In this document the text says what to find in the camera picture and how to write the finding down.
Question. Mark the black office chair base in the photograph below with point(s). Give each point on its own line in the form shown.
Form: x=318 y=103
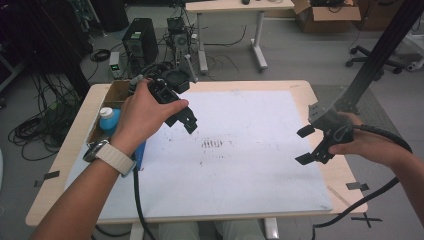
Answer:
x=373 y=60

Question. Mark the white table mat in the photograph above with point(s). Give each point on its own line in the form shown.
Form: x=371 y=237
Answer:
x=233 y=180

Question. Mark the black computer mouse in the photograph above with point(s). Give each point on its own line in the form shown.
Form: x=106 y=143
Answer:
x=246 y=1

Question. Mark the small black box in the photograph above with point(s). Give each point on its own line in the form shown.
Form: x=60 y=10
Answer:
x=175 y=24

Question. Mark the closed brown cardboard box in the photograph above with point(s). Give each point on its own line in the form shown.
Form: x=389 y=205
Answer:
x=380 y=15

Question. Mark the beige tape strip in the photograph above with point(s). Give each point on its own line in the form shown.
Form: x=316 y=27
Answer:
x=340 y=197

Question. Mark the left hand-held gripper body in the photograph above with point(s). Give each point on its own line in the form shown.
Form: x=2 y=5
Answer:
x=175 y=80

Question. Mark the person's left hand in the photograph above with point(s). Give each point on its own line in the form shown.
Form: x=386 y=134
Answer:
x=143 y=116

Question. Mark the black metal stand beam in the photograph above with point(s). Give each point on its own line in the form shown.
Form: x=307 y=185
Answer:
x=383 y=46

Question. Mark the person's right hand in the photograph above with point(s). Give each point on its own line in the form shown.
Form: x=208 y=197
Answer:
x=370 y=146

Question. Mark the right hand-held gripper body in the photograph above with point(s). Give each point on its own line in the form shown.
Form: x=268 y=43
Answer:
x=333 y=128

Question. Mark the grey open computer case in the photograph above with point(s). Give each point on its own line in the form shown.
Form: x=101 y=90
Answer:
x=181 y=43

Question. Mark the white device on floor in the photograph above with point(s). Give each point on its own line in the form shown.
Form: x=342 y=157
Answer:
x=415 y=63

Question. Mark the open brown cardboard box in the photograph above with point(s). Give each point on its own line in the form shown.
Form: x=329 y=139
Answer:
x=328 y=16

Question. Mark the white table leg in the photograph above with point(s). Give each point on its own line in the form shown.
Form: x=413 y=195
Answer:
x=136 y=231
x=271 y=229

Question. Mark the black computer tower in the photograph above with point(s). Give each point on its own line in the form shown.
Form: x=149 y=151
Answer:
x=141 y=40

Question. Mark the white background desk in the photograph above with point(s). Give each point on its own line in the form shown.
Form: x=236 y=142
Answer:
x=240 y=6

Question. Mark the blue-sided cardboard box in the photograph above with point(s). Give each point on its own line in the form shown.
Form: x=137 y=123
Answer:
x=115 y=91

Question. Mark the black tape piece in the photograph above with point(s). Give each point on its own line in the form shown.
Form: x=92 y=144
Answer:
x=357 y=186
x=47 y=178

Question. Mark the blue bottle with white cap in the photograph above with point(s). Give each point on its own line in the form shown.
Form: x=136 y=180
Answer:
x=109 y=121

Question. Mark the silver power supply unit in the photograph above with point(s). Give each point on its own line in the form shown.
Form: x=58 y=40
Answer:
x=115 y=65

